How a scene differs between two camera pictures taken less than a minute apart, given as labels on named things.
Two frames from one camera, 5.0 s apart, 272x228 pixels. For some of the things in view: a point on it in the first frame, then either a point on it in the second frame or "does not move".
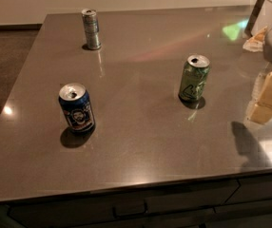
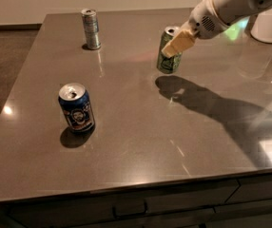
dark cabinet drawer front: [184, 206] does not move
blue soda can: [76, 108] does not move
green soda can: [194, 78] -> [165, 64]
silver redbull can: [91, 28] does not move
